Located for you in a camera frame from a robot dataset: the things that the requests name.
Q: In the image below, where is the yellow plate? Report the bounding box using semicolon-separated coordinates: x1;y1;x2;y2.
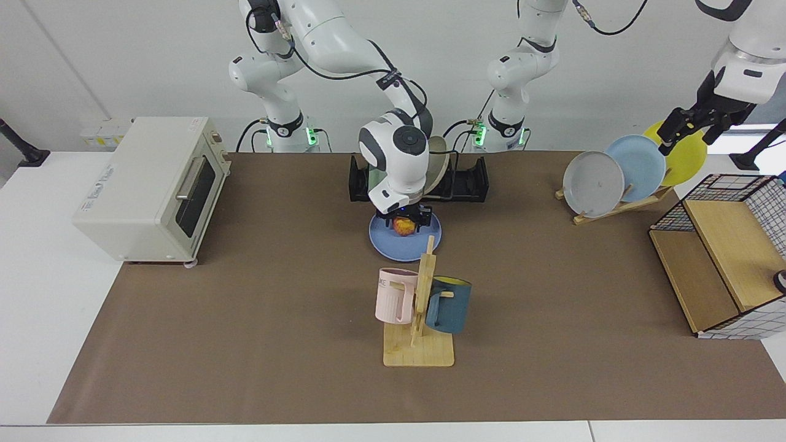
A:
643;118;709;187

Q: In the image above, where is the light blue plate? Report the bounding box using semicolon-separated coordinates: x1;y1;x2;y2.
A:
605;134;667;203

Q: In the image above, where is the beige plate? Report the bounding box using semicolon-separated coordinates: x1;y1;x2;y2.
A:
424;136;449;196

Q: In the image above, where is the black dish rack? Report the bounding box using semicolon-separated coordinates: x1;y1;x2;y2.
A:
349;153;490;204

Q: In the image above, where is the grey plate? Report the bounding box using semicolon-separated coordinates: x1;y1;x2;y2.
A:
562;151;625;219

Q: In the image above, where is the wooden plate rack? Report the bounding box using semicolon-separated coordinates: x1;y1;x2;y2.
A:
556;184;675;226

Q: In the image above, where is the pink cup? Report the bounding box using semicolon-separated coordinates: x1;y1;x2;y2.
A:
375;268;419;324

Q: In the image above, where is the dark teal cup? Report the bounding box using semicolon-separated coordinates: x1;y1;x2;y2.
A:
425;276;472;335

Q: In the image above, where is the wooden cup stand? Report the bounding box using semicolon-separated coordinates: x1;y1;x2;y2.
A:
383;235;455;368

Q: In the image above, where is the brown table cloth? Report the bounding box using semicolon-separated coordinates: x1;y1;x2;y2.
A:
47;150;786;425

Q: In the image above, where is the pale toaster oven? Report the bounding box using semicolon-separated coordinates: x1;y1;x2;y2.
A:
72;117;232;268

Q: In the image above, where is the wire basket with wooden floor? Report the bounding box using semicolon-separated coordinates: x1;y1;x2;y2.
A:
649;174;786;340

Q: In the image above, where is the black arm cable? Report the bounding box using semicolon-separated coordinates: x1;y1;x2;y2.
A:
246;6;430;133
571;0;650;36

